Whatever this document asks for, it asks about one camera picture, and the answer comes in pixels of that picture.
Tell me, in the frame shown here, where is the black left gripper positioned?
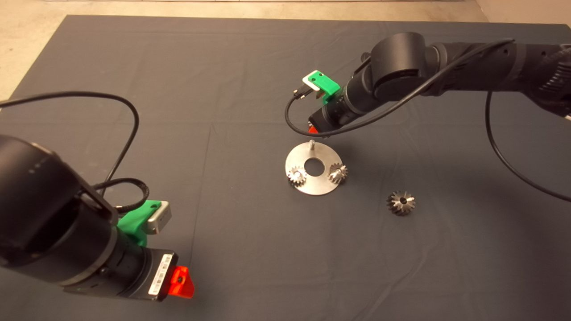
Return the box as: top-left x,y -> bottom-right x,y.
129,248 -> 195,302

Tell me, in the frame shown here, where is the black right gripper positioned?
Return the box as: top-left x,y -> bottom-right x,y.
308,109 -> 352,137

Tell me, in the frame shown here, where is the large steel bevel gear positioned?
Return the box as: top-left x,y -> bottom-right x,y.
386,191 -> 416,217

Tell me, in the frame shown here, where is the small shiny steel gear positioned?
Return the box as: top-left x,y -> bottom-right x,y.
288,166 -> 307,187
328,164 -> 348,185

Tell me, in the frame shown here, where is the round metal plate with pins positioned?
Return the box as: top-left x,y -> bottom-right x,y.
285,140 -> 344,197

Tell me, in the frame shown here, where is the dark grey table cloth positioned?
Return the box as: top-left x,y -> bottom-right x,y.
0,16 -> 571,321

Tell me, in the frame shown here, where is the green right camera mount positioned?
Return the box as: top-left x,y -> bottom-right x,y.
308,70 -> 342,104

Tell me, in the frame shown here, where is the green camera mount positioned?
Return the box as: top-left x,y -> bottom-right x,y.
117,200 -> 161,247
308,70 -> 342,104

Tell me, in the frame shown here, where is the silver right camera box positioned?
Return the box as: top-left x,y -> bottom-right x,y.
302,71 -> 323,94

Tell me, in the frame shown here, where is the silver camera box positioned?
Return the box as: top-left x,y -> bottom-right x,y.
302,71 -> 323,94
146,201 -> 173,235

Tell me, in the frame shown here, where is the silver left camera box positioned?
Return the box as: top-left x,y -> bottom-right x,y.
146,201 -> 173,235

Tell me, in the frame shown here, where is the green left camera mount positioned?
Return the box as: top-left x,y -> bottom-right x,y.
117,200 -> 161,247

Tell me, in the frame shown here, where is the braided black left arm cable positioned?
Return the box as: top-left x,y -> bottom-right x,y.
89,177 -> 150,214

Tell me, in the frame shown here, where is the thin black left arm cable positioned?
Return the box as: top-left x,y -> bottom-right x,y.
0,91 -> 140,192

